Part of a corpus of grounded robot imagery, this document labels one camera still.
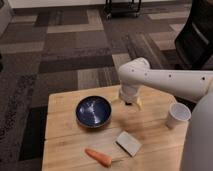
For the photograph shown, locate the white paper cup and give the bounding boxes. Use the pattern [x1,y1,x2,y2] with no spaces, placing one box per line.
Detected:
[165,103,191,129]

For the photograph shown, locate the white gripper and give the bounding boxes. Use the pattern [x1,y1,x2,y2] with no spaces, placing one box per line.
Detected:
[111,85,142,110]

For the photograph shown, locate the orange carrot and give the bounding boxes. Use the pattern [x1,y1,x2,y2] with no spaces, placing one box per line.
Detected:
[85,148,114,167]

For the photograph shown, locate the white sponge block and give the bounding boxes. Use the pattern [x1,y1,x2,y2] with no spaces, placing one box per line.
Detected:
[116,131,142,157]

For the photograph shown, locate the black wheeled cart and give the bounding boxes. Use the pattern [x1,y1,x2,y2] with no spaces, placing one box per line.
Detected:
[103,0,142,19]

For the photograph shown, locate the black office chair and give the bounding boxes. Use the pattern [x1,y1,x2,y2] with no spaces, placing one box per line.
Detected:
[175,0,213,70]

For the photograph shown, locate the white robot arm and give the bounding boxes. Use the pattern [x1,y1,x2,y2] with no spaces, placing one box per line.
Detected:
[117,57,213,171]

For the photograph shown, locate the dark blue bowl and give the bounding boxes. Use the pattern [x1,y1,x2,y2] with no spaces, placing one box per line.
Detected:
[75,96,112,128]

